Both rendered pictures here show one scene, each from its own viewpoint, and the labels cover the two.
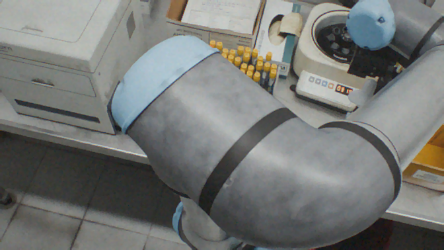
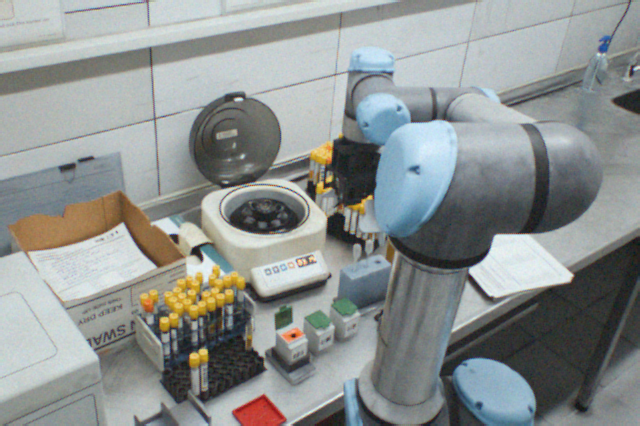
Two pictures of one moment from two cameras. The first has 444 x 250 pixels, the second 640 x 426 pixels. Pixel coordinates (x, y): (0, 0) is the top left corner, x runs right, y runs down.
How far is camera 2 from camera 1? 61 cm
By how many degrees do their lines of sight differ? 41
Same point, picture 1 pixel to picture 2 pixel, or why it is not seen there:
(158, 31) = not seen: hidden behind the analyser
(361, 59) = (354, 182)
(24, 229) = not seen: outside the picture
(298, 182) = (577, 139)
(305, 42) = (235, 237)
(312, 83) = (272, 275)
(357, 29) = (380, 129)
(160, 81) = (447, 143)
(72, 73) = (66, 405)
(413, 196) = not seen: hidden behind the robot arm
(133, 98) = (437, 169)
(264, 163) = (556, 139)
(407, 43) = (423, 117)
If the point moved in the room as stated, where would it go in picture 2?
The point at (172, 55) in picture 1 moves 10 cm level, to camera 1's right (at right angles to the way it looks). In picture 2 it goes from (431, 128) to (486, 102)
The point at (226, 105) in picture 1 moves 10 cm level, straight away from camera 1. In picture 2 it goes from (498, 130) to (417, 96)
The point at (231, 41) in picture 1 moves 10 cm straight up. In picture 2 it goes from (161, 283) to (158, 240)
